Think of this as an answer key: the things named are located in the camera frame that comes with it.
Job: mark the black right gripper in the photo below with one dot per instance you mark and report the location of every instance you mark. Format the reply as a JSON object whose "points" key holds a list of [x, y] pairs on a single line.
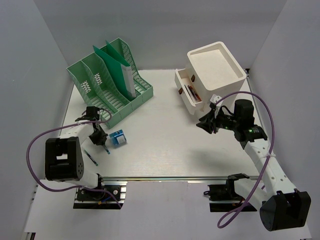
{"points": [[208, 126]]}

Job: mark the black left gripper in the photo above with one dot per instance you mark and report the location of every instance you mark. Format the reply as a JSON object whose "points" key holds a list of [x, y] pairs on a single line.
{"points": [[102, 138]]}

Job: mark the red gel pen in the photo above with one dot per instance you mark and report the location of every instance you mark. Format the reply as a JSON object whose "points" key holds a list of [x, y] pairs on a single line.
{"points": [[195, 93]]}

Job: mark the green file folder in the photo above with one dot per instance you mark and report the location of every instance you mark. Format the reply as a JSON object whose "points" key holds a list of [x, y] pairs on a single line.
{"points": [[119, 69]]}

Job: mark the black gel pen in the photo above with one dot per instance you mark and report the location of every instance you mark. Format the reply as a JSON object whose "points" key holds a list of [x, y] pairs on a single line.
{"points": [[194, 96]]}

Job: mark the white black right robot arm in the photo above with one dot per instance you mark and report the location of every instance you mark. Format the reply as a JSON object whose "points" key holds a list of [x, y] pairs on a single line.
{"points": [[280, 204]]}

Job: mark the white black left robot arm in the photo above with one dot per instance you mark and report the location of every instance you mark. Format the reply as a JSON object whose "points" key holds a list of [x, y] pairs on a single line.
{"points": [[64, 154]]}

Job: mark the blue white small box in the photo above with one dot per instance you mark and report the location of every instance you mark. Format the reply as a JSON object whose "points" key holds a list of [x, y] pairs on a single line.
{"points": [[118, 138]]}

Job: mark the green pen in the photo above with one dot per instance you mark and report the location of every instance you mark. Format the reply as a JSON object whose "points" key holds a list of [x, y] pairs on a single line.
{"points": [[90, 157]]}

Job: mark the white drawer cabinet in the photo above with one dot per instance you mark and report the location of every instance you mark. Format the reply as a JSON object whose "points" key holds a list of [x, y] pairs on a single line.
{"points": [[216, 71]]}

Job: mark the green mesh file rack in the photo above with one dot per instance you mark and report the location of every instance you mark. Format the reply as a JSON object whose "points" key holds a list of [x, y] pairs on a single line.
{"points": [[97, 88]]}

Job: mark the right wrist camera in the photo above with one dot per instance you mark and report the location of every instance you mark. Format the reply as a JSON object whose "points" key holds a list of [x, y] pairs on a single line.
{"points": [[215, 102]]}

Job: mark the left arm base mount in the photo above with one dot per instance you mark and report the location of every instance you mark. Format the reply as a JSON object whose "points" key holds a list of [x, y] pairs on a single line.
{"points": [[111, 198]]}

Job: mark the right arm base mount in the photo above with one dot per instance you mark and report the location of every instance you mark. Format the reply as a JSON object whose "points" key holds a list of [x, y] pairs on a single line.
{"points": [[222, 197]]}

